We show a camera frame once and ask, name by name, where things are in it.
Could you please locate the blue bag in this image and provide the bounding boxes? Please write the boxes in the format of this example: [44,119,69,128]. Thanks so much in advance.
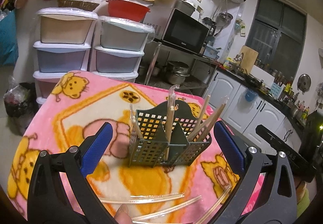
[1,10,19,67]

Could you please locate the pink cartoon blanket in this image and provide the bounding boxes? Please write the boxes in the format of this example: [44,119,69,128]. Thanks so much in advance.
[7,71,239,223]

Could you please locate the black microwave oven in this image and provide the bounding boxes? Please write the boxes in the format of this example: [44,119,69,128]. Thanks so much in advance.
[142,6,210,55]

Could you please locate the black trash bag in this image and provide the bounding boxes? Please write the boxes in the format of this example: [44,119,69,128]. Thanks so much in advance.
[3,76,39,135]

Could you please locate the wicker basket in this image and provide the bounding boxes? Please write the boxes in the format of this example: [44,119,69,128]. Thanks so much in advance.
[58,0,99,12]

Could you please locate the metal shelf rack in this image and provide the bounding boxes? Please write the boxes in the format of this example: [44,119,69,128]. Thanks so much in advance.
[135,41,217,97]

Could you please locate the right plastic drawer tower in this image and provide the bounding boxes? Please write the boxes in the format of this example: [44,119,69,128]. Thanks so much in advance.
[88,16,155,82]

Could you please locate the left plastic drawer tower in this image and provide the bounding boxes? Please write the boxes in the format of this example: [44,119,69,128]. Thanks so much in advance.
[33,7,98,105]

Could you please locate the red plastic basin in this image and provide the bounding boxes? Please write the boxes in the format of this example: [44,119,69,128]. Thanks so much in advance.
[107,0,150,22]

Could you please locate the wooden cutting board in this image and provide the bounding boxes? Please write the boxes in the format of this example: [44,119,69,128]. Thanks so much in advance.
[240,46,258,74]

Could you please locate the chopsticks diagonal pair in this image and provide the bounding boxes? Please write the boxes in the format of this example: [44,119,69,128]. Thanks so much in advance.
[132,195,202,221]

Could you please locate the chopsticks in caddy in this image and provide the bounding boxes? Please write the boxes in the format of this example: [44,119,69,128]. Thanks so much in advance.
[165,84,180,144]
[130,104,144,139]
[187,95,229,142]

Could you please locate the dark kitchen window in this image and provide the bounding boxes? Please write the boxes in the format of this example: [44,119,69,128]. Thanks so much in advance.
[246,0,307,79]

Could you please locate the chopsticks in caddy left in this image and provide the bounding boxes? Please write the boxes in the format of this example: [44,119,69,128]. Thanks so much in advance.
[130,104,144,139]

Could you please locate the wrapped chopsticks right edge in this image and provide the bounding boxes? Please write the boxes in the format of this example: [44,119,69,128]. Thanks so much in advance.
[195,185,231,224]

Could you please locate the left hand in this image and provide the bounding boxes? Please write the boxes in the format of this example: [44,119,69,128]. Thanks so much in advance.
[114,204,132,224]

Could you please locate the white kitchen cabinets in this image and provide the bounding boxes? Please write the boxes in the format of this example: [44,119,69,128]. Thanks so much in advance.
[204,71,301,155]

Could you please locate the chopsticks in caddy right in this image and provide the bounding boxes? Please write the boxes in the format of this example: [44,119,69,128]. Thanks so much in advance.
[187,95,229,142]

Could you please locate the plastic drawer tower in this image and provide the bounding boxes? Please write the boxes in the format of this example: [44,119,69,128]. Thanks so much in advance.
[33,7,98,105]
[88,16,155,82]

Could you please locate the steel cooking pot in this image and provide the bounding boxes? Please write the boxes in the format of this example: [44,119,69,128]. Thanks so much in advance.
[165,61,190,85]

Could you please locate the chopsticks in caddy middle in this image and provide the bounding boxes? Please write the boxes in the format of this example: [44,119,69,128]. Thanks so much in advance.
[165,84,180,144]

